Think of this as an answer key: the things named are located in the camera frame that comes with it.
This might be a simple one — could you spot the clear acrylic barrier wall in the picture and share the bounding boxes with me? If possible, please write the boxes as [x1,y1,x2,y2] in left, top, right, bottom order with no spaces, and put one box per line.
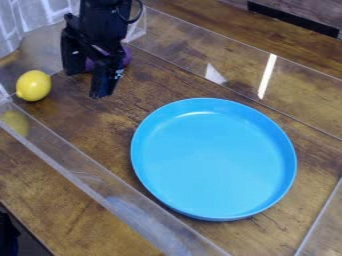
[0,0,342,256]

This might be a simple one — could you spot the blue round tray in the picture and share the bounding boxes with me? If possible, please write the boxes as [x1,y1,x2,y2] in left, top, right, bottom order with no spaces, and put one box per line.
[131,98,296,221]

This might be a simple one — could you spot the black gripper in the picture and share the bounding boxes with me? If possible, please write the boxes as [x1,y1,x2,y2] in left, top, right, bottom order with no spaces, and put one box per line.
[60,0,143,99]

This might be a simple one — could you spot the purple toy eggplant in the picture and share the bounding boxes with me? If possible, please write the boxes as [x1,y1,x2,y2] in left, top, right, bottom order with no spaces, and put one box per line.
[85,47,132,72]

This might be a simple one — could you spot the yellow lemon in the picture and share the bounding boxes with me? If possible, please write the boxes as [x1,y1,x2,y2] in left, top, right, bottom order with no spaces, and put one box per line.
[16,70,52,102]

